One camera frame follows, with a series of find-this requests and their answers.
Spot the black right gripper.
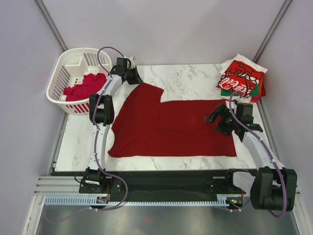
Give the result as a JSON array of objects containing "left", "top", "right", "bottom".
[{"left": 203, "top": 103, "right": 240, "bottom": 137}]

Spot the dark red t-shirt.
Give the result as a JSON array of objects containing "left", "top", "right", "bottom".
[{"left": 108, "top": 83, "right": 237, "bottom": 158}]

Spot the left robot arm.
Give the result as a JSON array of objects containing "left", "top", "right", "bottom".
[{"left": 79, "top": 56, "right": 143, "bottom": 193}]

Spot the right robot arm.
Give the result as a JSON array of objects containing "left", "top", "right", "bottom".
[{"left": 204, "top": 103, "right": 297, "bottom": 214}]

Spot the folded magenta t-shirt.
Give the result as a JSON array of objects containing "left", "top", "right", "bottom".
[{"left": 250, "top": 96, "right": 261, "bottom": 103}]

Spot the folded green t-shirt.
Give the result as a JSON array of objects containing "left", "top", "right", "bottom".
[{"left": 221, "top": 85, "right": 260, "bottom": 97}]

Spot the bright red shirt in basket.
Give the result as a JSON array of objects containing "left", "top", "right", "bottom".
[{"left": 64, "top": 73, "right": 107, "bottom": 102}]

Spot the folded coca-cola t-shirt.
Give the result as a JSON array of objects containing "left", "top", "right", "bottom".
[{"left": 216, "top": 59, "right": 267, "bottom": 97}]

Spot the folded white t-shirt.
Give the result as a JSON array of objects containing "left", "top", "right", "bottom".
[{"left": 216, "top": 54, "right": 268, "bottom": 103}]

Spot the folded orange t-shirt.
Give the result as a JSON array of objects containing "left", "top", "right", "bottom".
[{"left": 259, "top": 78, "right": 266, "bottom": 97}]

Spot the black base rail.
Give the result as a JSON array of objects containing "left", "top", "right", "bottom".
[{"left": 52, "top": 169, "right": 248, "bottom": 202}]

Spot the right aluminium frame post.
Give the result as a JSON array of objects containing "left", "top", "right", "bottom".
[{"left": 252, "top": 0, "right": 293, "bottom": 63}]

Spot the aluminium frame post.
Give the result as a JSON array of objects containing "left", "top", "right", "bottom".
[
  {"left": 252, "top": 0, "right": 293, "bottom": 63},
  {"left": 34, "top": 0, "right": 68, "bottom": 52}
]

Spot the left aluminium frame post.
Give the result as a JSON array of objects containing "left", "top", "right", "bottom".
[{"left": 34, "top": 0, "right": 68, "bottom": 52}]

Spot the white slotted cable duct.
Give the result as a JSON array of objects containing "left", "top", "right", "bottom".
[{"left": 45, "top": 194, "right": 247, "bottom": 207}]

